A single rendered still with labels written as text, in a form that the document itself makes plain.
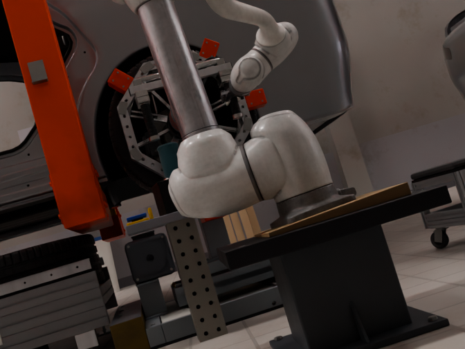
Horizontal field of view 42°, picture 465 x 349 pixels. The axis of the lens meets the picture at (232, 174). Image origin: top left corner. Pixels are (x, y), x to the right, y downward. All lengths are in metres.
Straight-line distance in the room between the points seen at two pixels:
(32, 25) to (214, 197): 1.33
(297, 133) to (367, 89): 6.92
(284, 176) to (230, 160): 0.14
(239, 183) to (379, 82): 7.06
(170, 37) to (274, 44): 0.57
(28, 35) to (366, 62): 6.41
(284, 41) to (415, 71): 6.62
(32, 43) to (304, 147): 1.39
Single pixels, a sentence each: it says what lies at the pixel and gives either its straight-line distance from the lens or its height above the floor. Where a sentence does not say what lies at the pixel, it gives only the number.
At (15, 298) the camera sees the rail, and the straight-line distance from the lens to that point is 2.50.
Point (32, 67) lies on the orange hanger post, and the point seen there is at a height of 1.16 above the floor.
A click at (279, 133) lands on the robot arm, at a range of 1.47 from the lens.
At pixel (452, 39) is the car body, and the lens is 4.96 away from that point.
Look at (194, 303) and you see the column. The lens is 2.11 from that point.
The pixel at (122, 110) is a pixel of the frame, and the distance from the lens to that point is 2.58.
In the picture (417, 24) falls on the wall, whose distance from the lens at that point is 8.87.
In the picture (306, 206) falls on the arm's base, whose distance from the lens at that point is 1.46.
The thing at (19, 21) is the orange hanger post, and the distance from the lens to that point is 2.58.
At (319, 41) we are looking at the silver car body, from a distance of 3.21.
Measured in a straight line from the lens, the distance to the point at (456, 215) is 2.51.
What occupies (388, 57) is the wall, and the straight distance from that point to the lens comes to 8.59.
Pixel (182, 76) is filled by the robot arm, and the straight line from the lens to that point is 1.56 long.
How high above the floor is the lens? 0.35
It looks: 5 degrees up
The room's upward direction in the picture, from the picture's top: 17 degrees counter-clockwise
